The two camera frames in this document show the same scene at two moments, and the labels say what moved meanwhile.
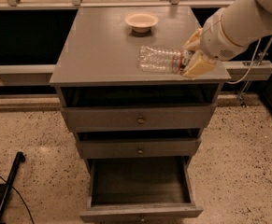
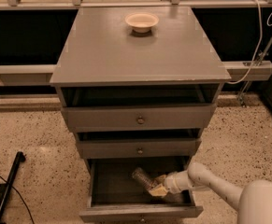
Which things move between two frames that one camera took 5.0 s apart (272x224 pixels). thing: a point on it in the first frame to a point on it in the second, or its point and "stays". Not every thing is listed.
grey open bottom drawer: [141, 190] stays
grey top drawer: [139, 117] stays
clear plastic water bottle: [163, 59] to [139, 175]
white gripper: [215, 38] to [172, 183]
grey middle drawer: [138, 148] stays
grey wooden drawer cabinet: [127, 119] stays
